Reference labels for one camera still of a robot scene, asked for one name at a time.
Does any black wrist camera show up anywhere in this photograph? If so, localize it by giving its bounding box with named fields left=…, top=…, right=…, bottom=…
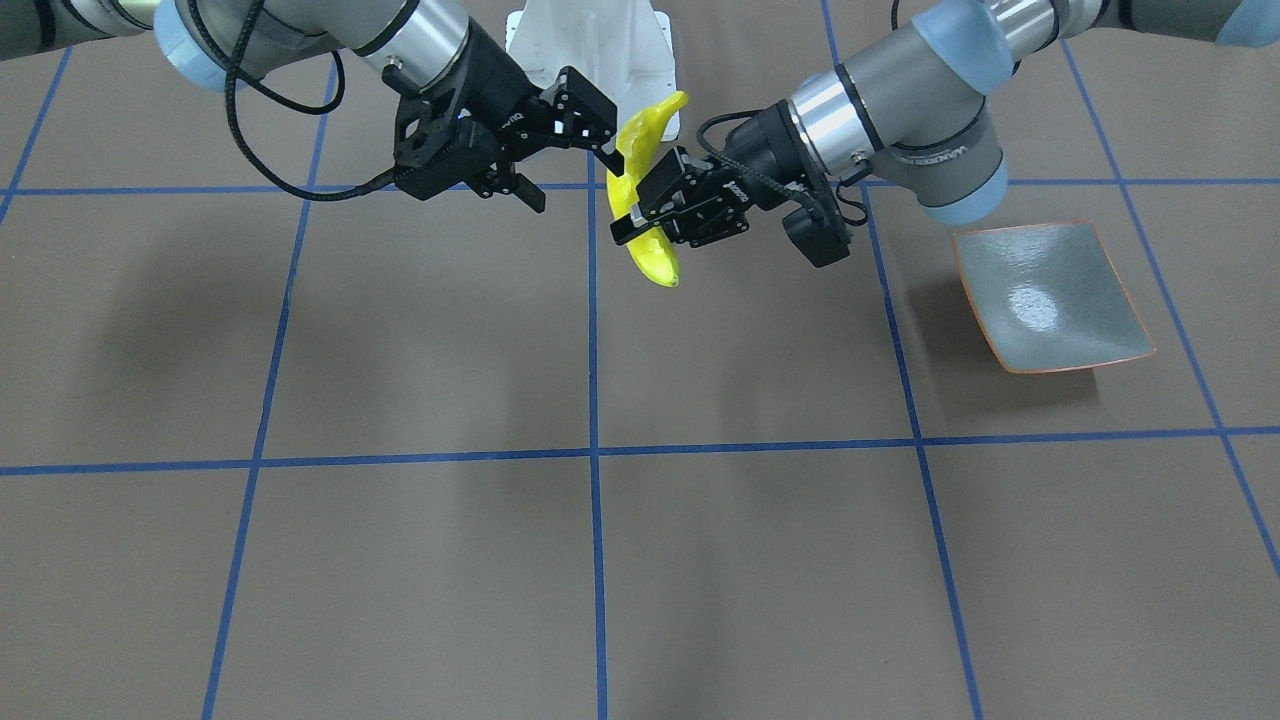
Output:
left=393, top=97, right=502, bottom=200
left=782, top=182, right=851, bottom=268

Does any greenish yellow banana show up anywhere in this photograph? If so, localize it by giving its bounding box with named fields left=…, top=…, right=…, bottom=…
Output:
left=605, top=90, right=689, bottom=288

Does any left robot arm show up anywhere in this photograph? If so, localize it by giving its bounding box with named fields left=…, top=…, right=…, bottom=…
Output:
left=611, top=1, right=1279, bottom=266

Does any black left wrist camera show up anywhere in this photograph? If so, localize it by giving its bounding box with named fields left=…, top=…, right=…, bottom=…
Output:
left=782, top=182, right=851, bottom=268

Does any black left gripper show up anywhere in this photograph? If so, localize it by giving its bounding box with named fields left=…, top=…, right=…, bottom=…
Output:
left=611, top=100, right=826, bottom=249

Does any square grey-blue plate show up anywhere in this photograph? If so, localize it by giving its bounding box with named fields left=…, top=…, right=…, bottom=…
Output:
left=952, top=220, right=1157, bottom=375

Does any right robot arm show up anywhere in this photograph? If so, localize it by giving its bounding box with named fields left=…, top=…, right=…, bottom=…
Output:
left=1, top=1, right=625, bottom=211

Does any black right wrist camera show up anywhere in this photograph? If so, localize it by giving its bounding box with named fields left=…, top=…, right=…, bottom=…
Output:
left=393, top=97, right=502, bottom=200

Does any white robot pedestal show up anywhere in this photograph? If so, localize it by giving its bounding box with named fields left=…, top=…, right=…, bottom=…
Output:
left=506, top=1, right=678, bottom=126

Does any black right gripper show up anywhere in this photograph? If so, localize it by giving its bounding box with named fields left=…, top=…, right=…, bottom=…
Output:
left=393, top=20, right=626, bottom=214

